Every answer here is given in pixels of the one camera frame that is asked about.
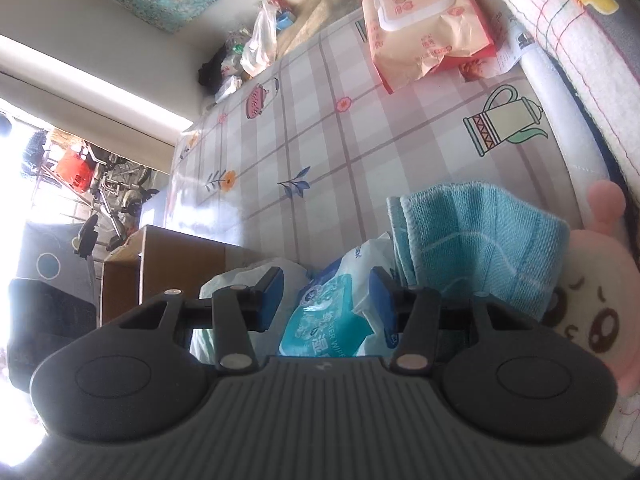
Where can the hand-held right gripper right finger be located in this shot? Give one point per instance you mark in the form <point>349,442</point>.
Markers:
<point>382,305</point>

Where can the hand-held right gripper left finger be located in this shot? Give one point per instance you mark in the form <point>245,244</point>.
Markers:
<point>270,300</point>

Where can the blue wet wipes pack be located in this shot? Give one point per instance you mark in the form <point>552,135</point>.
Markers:
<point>325,320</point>

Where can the brown cardboard box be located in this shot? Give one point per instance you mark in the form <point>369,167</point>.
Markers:
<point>165,265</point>

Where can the teal blue towel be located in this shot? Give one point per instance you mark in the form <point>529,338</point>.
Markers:
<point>480,245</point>

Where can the pink plush toy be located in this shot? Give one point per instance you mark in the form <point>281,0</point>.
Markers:
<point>605,310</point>

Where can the knotted translucent plastic bag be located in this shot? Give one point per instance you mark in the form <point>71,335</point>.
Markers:
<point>240,280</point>

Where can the grey circle-print cloth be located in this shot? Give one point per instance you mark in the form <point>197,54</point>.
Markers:
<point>50,255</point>

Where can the plaid printed sheet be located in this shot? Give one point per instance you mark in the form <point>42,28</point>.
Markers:
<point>380,155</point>

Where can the wheelchair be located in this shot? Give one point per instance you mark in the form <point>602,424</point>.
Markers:
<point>120,195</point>

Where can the red bag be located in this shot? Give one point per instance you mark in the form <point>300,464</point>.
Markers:
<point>75,170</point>

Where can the black cloth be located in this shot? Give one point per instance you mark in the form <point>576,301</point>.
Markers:
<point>212,75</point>

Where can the white plastic bag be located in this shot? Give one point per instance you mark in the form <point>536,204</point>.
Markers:
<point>260,45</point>

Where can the pink wet wipes pack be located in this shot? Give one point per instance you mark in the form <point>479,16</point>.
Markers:
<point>425,20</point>

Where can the white paper slip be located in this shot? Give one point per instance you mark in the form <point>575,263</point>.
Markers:
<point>517,45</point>

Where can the white stitched quilt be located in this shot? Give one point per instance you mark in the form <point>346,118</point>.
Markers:
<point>575,35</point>

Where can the black stand mount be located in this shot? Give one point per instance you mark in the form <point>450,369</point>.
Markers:
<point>86,237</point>

